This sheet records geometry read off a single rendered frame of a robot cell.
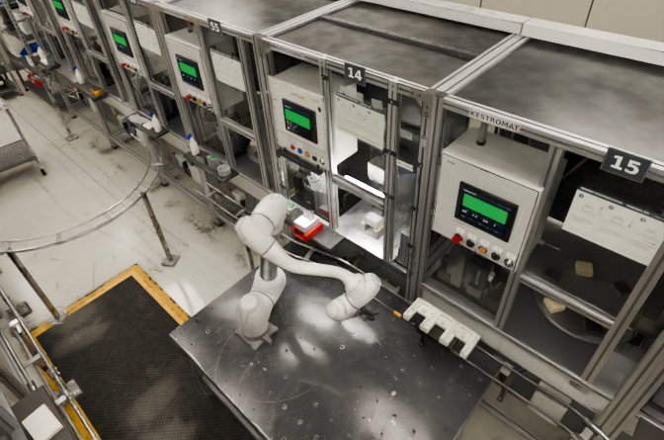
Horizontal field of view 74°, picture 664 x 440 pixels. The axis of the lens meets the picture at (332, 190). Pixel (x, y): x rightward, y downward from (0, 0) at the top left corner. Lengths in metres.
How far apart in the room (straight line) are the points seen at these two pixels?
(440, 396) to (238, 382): 1.02
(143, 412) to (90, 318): 0.98
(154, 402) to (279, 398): 1.19
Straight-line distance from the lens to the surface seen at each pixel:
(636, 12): 5.28
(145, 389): 3.49
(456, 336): 2.43
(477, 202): 1.93
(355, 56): 2.23
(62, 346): 3.98
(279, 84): 2.49
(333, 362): 2.51
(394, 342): 2.58
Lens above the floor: 2.87
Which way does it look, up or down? 39 degrees down
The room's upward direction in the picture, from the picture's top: 4 degrees counter-clockwise
